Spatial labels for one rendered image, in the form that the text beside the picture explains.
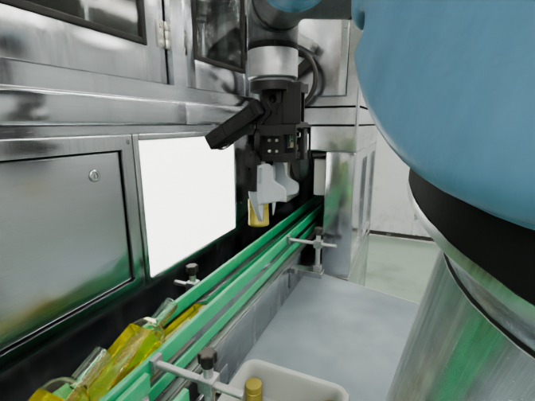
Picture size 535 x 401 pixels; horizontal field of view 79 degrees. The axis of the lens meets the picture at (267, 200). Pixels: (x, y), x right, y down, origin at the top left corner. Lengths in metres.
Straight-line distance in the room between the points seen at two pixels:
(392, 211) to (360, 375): 3.27
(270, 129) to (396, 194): 3.59
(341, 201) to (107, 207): 0.83
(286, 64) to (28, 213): 0.45
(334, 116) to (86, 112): 0.82
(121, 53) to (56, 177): 0.30
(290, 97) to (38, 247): 0.46
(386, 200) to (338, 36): 2.97
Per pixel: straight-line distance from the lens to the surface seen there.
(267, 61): 0.49
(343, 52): 1.25
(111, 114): 0.70
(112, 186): 0.70
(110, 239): 0.71
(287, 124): 0.47
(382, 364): 0.96
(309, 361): 0.93
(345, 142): 1.21
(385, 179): 4.00
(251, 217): 0.53
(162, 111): 0.80
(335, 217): 1.26
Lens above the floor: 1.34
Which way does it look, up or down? 13 degrees down
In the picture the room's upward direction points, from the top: straight up
